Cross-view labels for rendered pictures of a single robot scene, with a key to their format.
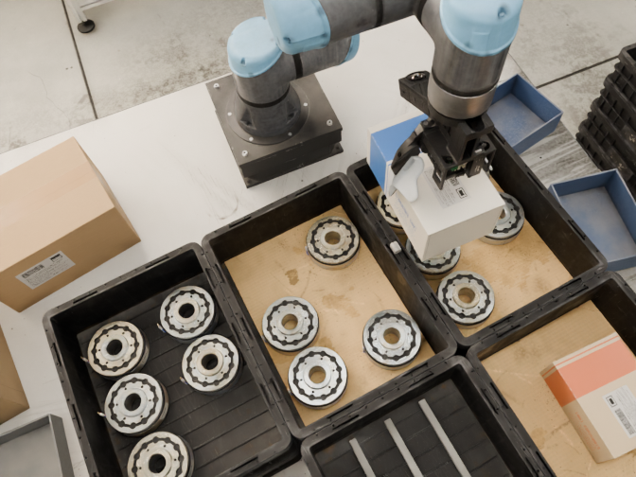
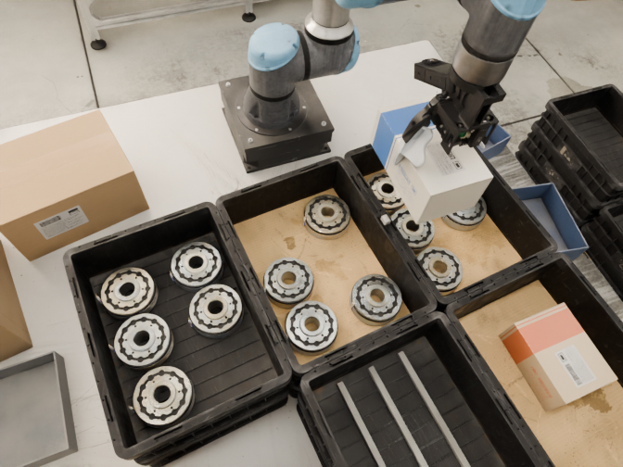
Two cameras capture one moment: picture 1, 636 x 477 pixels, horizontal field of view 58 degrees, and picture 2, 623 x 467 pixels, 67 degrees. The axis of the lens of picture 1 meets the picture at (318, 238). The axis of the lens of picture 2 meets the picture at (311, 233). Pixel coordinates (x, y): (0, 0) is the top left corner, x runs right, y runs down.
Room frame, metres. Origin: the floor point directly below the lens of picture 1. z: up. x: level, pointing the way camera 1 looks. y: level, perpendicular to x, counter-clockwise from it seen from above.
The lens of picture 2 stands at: (-0.07, 0.13, 1.75)
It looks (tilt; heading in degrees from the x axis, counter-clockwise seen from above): 60 degrees down; 347
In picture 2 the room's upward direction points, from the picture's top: 7 degrees clockwise
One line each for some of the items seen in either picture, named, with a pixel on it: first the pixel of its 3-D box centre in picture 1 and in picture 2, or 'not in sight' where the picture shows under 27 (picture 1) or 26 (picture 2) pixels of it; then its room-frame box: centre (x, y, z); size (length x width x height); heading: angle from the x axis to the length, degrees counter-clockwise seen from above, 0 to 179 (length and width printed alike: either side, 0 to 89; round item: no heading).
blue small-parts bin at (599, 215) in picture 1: (597, 223); (538, 224); (0.49, -0.59, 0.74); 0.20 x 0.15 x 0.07; 5
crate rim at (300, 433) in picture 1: (322, 292); (321, 253); (0.35, 0.01, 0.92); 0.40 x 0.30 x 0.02; 20
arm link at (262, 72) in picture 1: (261, 59); (275, 58); (0.86, 0.06, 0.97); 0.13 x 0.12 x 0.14; 104
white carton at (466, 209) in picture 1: (430, 180); (426, 157); (0.44, -0.18, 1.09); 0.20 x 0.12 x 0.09; 15
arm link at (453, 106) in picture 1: (464, 83); (484, 56); (0.42, -0.19, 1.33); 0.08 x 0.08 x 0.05
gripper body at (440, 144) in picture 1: (454, 132); (464, 105); (0.42, -0.19, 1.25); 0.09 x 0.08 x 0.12; 15
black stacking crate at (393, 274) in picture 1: (324, 303); (319, 264); (0.35, 0.01, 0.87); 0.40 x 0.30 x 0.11; 20
